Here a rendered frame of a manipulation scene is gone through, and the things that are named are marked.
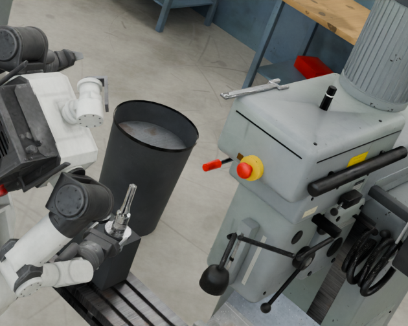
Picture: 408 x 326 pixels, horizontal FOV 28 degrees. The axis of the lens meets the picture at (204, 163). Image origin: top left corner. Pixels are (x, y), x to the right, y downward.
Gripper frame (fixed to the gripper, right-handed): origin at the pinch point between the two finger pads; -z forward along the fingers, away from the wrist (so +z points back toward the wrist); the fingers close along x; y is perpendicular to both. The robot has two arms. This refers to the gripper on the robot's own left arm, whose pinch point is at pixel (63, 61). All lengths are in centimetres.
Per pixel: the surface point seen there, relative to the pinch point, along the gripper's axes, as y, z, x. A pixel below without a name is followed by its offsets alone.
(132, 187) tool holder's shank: -45.3, 1.3, 7.4
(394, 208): -77, 2, 82
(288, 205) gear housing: -62, 38, 64
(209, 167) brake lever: -46, 46, 51
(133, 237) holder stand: -61, -6, -3
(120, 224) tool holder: -55, -1, -2
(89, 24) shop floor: 85, -372, -162
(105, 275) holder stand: -69, 0, -14
